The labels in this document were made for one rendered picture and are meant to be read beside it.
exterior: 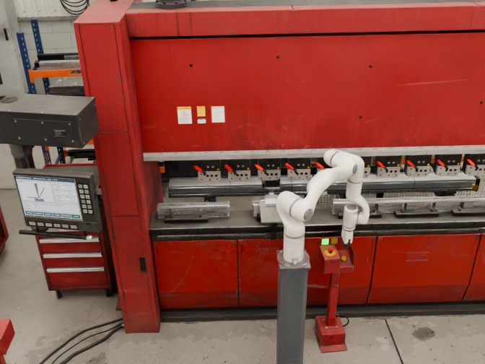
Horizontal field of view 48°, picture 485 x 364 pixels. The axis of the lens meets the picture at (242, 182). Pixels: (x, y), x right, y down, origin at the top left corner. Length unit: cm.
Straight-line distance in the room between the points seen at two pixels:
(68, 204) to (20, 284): 197
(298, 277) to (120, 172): 126
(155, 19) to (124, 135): 70
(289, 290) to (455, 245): 138
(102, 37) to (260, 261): 185
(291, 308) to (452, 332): 149
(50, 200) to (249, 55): 141
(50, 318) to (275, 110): 240
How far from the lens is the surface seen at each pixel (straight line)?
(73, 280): 458
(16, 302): 487
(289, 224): 312
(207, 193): 408
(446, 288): 443
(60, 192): 316
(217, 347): 416
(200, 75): 340
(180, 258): 395
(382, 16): 339
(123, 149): 342
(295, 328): 357
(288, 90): 345
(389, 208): 400
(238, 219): 384
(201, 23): 329
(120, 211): 365
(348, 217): 349
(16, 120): 308
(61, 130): 298
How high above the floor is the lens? 303
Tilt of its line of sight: 30 degrees down
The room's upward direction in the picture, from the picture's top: 1 degrees counter-clockwise
